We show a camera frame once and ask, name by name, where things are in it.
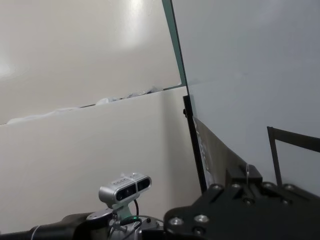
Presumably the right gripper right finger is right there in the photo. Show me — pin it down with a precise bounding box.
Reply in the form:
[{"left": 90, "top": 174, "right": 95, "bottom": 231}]
[{"left": 239, "top": 164, "right": 263, "bottom": 186}]

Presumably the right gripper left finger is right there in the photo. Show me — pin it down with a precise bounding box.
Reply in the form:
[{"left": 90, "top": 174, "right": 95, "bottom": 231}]
[{"left": 224, "top": 168, "right": 249, "bottom": 198}]

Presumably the white partition board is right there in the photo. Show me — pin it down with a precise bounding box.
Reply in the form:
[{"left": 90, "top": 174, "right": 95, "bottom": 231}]
[{"left": 0, "top": 88, "right": 201, "bottom": 235}]

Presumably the black tape frame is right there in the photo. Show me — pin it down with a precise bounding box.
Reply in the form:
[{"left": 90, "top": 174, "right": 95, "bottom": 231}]
[{"left": 266, "top": 126, "right": 320, "bottom": 187}]

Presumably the black camera cable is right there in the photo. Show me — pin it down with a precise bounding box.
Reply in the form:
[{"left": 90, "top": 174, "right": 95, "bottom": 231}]
[{"left": 133, "top": 197, "right": 141, "bottom": 220}]

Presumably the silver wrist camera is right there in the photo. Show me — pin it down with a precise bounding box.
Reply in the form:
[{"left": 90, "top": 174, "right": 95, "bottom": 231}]
[{"left": 98, "top": 171, "right": 153, "bottom": 209}]

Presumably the pale green camera mount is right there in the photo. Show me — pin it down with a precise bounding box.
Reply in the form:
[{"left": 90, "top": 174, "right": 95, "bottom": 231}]
[{"left": 109, "top": 201, "right": 141, "bottom": 226}]

